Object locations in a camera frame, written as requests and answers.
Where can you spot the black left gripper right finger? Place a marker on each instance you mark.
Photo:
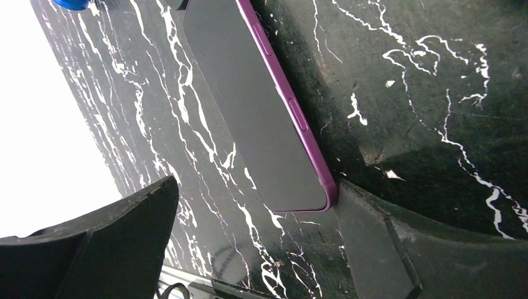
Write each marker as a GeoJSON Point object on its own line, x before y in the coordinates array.
{"type": "Point", "coordinates": [396, 253]}

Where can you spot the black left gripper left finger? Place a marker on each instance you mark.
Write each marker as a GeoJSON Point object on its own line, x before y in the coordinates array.
{"type": "Point", "coordinates": [116, 251]}

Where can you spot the purple smartphone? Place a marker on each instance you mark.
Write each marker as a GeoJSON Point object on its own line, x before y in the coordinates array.
{"type": "Point", "coordinates": [259, 106]}

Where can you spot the blue and black stapler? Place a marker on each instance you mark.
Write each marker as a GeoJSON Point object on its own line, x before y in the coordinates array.
{"type": "Point", "coordinates": [73, 5]}

